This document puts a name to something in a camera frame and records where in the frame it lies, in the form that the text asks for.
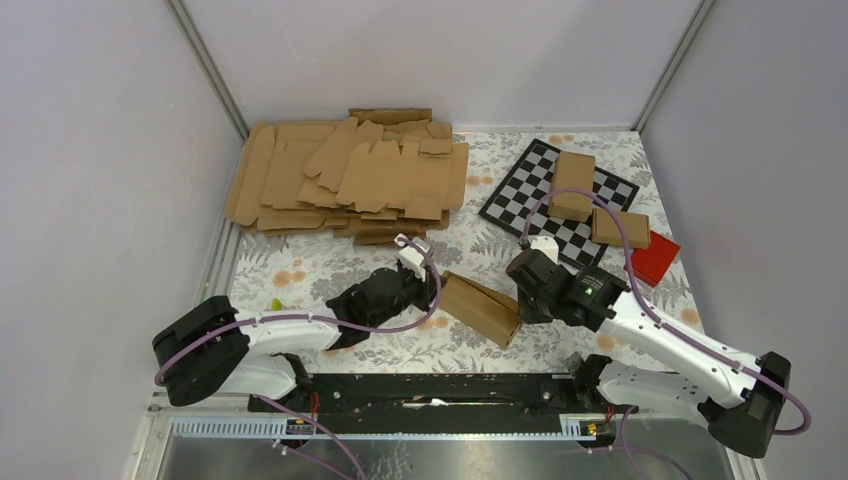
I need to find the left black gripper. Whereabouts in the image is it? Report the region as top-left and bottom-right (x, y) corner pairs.
(370, 263), (447, 329)

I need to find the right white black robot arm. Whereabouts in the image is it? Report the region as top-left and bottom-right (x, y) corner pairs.
(506, 248), (791, 458)

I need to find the floral table mat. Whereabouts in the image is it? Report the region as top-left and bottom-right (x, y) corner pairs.
(213, 131), (718, 376)

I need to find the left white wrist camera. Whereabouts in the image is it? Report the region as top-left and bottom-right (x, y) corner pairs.
(394, 234), (433, 282)

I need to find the red box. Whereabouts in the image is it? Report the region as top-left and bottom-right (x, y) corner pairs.
(631, 230), (681, 287)

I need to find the brown cardboard box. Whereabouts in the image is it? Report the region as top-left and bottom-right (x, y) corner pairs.
(439, 271), (521, 348)

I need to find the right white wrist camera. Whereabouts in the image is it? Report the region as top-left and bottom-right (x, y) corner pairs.
(530, 236), (560, 264)

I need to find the grey cable duct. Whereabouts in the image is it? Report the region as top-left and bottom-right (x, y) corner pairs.
(172, 413), (595, 441)

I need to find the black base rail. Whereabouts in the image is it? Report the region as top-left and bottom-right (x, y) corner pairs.
(247, 373), (627, 435)

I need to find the stack of flat cardboard blanks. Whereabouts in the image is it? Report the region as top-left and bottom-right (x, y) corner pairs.
(225, 108), (470, 245)

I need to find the folded cardboard box upright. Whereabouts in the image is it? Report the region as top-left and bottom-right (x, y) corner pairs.
(548, 151), (595, 222)

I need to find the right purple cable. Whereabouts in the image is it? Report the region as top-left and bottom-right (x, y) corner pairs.
(519, 188), (813, 480)

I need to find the black white checkerboard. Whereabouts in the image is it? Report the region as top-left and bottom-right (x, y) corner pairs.
(479, 139), (639, 268)

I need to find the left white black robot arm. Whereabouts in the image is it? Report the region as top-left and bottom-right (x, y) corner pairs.
(152, 265), (445, 411)

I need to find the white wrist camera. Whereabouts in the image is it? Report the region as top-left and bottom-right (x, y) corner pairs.
(530, 236), (560, 264)
(394, 234), (433, 282)

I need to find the folded cardboard box flat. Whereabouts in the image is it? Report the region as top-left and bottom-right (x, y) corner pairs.
(591, 207), (651, 249)

